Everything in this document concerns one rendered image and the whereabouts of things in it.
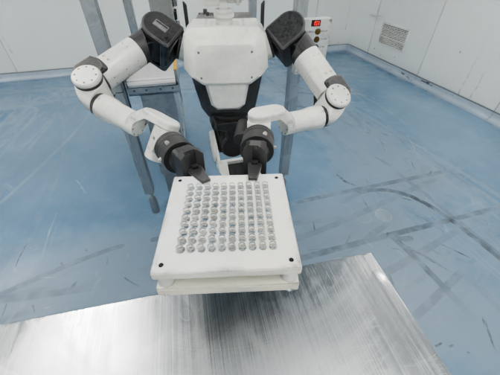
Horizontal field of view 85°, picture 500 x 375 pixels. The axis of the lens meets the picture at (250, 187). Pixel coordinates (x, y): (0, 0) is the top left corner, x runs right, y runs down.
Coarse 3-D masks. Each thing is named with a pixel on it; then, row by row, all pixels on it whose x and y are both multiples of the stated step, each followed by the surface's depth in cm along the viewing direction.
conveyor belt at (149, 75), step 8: (152, 64) 166; (136, 72) 155; (144, 72) 155; (152, 72) 155; (160, 72) 155; (168, 72) 155; (128, 80) 148; (136, 80) 148; (144, 80) 149; (152, 80) 150; (160, 80) 150; (168, 80) 151
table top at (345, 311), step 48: (336, 288) 62; (384, 288) 62; (0, 336) 54; (48, 336) 54; (96, 336) 54; (144, 336) 54; (192, 336) 54; (240, 336) 54; (288, 336) 54; (336, 336) 54; (384, 336) 54
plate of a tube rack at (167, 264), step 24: (168, 216) 53; (264, 216) 53; (288, 216) 53; (168, 240) 48; (216, 240) 49; (288, 240) 48; (168, 264) 45; (192, 264) 45; (216, 264) 45; (240, 264) 45; (264, 264) 45; (288, 264) 45
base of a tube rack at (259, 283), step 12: (240, 276) 48; (252, 276) 48; (264, 276) 48; (276, 276) 48; (156, 288) 47; (168, 288) 47; (180, 288) 47; (192, 288) 47; (204, 288) 47; (216, 288) 47; (228, 288) 47; (240, 288) 48; (252, 288) 48; (264, 288) 48; (276, 288) 48; (288, 288) 48
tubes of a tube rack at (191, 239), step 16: (208, 192) 57; (224, 192) 57; (240, 192) 57; (256, 192) 57; (192, 208) 53; (224, 208) 54; (240, 208) 54; (256, 208) 53; (192, 224) 51; (224, 224) 50; (240, 224) 50; (192, 240) 47; (208, 240) 48; (224, 240) 48; (240, 240) 48
